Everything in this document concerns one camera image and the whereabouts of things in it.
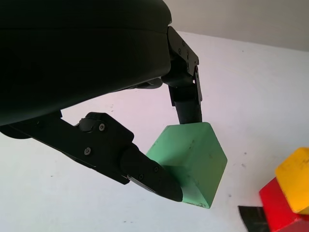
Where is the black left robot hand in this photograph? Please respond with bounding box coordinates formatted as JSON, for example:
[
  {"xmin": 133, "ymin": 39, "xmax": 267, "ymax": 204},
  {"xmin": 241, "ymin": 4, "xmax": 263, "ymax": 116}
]
[{"xmin": 0, "ymin": 0, "xmax": 203, "ymax": 203}]

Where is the green wooden block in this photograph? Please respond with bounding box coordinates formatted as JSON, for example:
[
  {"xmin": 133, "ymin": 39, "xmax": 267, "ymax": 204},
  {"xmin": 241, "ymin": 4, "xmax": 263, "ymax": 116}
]
[{"xmin": 145, "ymin": 122, "xmax": 228, "ymax": 210}]

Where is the red wooden block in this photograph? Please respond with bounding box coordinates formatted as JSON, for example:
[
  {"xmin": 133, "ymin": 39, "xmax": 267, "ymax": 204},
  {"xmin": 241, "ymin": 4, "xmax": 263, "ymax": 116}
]
[{"xmin": 259, "ymin": 177, "xmax": 309, "ymax": 232}]

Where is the yellow wooden block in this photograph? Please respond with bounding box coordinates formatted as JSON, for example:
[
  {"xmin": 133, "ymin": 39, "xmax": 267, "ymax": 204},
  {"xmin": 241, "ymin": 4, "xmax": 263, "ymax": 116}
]
[{"xmin": 275, "ymin": 146, "xmax": 309, "ymax": 216}]

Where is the black tape strip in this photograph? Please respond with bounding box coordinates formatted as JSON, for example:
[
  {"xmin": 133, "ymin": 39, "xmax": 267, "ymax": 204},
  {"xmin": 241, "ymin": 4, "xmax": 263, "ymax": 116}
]
[{"xmin": 238, "ymin": 205, "xmax": 270, "ymax": 232}]

